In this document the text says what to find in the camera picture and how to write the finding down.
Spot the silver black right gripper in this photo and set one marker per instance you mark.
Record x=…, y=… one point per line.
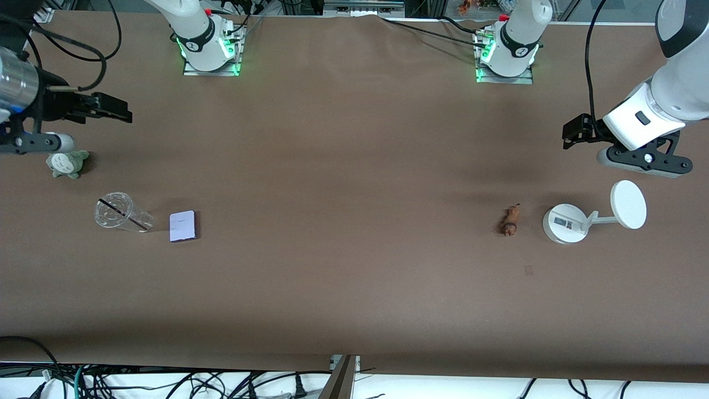
x=54, y=105

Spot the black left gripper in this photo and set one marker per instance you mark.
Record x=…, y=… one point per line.
x=592, y=131

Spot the brown lion statue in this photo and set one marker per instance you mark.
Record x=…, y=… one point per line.
x=510, y=220

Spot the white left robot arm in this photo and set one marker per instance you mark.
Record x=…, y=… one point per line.
x=520, y=33

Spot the grey green plush toy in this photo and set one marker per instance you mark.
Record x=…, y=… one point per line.
x=67, y=164

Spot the white round desk lamp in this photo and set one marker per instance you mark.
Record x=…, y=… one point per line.
x=628, y=205

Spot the clear plastic cup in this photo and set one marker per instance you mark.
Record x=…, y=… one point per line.
x=119, y=213

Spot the black straw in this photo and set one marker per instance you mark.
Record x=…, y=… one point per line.
x=124, y=213

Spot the orange figurine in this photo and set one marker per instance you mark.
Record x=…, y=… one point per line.
x=465, y=5

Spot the dark table support beam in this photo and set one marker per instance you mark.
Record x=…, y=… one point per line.
x=339, y=382

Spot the metal rail bracket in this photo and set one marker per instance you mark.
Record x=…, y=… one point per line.
x=363, y=6

